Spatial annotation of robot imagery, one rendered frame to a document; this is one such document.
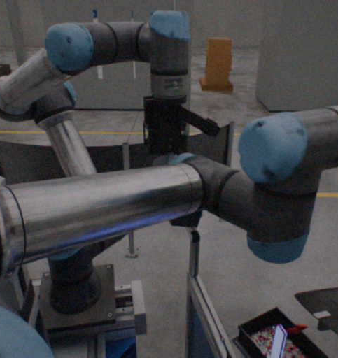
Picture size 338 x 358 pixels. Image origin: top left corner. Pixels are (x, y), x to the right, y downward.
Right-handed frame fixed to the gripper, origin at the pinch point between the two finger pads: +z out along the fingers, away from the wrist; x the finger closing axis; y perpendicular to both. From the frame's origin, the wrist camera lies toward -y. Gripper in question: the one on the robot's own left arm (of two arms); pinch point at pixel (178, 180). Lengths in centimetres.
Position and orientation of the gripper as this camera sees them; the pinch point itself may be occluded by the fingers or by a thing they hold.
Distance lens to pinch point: 75.7
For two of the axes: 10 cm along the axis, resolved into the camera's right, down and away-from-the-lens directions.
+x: 2.4, 4.2, -8.8
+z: 0.0, 9.0, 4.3
